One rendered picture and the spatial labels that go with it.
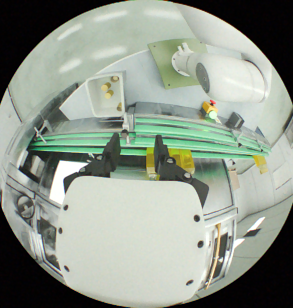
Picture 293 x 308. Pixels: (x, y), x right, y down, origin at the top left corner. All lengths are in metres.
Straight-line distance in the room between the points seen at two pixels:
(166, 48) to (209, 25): 0.30
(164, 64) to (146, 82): 0.15
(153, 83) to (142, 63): 0.12
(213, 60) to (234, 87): 0.05
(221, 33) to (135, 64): 0.41
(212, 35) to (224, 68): 0.05
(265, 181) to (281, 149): 1.83
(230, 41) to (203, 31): 0.04
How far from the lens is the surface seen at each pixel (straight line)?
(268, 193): 6.24
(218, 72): 0.16
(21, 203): 1.01
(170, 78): 0.45
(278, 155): 5.97
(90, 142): 0.54
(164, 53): 0.44
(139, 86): 0.53
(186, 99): 0.58
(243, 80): 0.18
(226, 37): 0.18
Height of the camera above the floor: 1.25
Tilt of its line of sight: 34 degrees down
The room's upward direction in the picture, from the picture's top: 179 degrees counter-clockwise
